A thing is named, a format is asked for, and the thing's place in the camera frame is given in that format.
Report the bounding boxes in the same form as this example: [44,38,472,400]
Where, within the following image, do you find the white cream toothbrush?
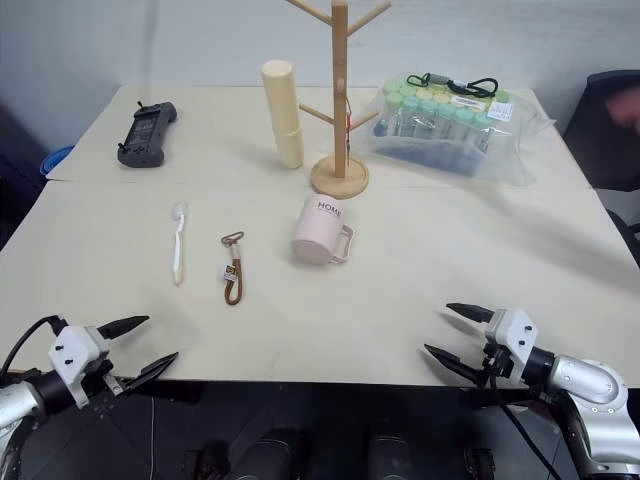
[171,201,191,287]

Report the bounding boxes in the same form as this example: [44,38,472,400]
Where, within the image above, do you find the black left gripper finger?
[97,315,151,342]
[119,351,180,395]

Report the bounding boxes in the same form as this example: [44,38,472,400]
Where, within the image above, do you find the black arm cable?
[0,314,69,374]
[489,373,566,480]

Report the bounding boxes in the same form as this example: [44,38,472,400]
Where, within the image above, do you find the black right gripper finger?
[446,302,496,326]
[424,343,485,387]

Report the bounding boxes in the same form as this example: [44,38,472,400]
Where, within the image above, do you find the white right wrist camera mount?
[482,308,540,387]

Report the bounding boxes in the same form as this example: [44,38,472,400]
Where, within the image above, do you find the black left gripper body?
[82,356,126,399]

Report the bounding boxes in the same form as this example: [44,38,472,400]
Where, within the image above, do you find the blue round object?
[40,144,76,178]

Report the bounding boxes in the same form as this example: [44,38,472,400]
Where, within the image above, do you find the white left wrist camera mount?
[48,325,114,409]

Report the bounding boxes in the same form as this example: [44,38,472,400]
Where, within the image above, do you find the black carabiner lanyard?
[406,72,502,99]

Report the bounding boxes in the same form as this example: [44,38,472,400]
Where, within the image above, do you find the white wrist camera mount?
[48,325,114,409]
[482,308,540,387]

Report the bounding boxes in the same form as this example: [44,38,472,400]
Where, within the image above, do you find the clear plastic bag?
[367,73,559,188]

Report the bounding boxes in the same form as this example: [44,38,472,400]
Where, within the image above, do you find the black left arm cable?
[0,314,69,374]

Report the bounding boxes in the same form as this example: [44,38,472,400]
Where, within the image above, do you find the dark rounded shape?
[232,433,314,480]
[366,433,419,480]

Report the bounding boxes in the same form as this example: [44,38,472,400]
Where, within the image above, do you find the brown cord keychain strap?
[220,230,248,306]

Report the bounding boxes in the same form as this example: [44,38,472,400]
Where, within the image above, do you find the cream cylindrical toothbrush case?
[259,59,305,171]

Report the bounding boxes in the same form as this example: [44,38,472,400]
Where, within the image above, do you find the black handheld controller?
[116,101,180,169]

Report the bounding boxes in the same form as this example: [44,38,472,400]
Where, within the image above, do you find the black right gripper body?
[479,342,514,389]

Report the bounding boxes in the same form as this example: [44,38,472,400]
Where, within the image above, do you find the red hanging key strap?
[343,94,354,169]

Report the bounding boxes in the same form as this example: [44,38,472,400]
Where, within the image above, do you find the pink mug with HOME print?
[290,194,357,267]

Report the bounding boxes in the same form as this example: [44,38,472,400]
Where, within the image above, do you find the black chair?
[562,69,640,194]

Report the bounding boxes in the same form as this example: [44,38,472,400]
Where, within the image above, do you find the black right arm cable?
[489,373,566,480]

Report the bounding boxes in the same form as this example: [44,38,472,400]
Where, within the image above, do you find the green capped tube set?
[374,73,516,171]

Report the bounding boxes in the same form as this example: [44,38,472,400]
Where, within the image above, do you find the wooden mug tree stand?
[284,0,394,198]

